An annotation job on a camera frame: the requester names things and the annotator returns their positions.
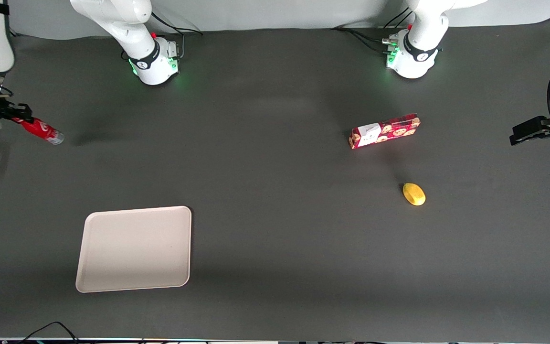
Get red cookie box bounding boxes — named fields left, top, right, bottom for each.
left=349, top=113, right=421, bottom=150

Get thin black table edge cable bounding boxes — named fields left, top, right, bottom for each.
left=16, top=321, right=81, bottom=344

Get dark grey table mat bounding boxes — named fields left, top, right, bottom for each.
left=0, top=17, right=550, bottom=343

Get black right arm base cables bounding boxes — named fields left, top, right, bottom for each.
left=150, top=9, right=204, bottom=60

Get beige plastic tray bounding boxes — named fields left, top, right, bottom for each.
left=75, top=205, right=192, bottom=293

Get yellow lemon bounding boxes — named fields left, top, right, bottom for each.
left=402, top=183, right=426, bottom=206

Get red coke bottle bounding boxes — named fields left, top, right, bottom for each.
left=12, top=117, right=65, bottom=146

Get black arm base cables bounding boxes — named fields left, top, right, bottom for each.
left=331, top=7, right=415, bottom=56
left=150, top=9, right=204, bottom=60

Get black left arm base cables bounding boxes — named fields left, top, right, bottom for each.
left=331, top=7, right=415, bottom=56

